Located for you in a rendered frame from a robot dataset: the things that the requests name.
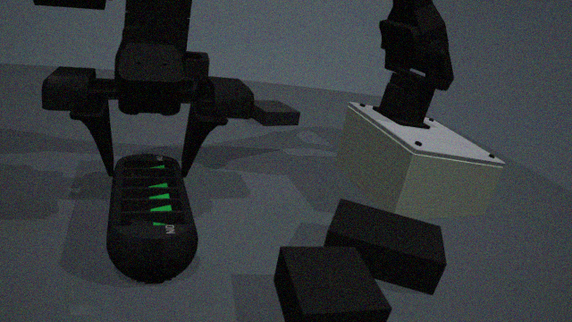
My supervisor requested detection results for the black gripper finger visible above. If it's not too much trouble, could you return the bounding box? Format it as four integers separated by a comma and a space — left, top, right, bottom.
181, 104, 229, 178
70, 99, 114, 177

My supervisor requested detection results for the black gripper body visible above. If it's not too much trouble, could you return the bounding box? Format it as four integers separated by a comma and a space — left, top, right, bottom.
41, 12, 254, 119

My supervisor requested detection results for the dark grey controller unit with green rocker switches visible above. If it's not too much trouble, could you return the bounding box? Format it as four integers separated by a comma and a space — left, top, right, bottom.
106, 153, 198, 284

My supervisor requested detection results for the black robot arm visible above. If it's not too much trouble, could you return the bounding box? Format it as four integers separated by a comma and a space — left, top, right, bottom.
33, 0, 454, 129

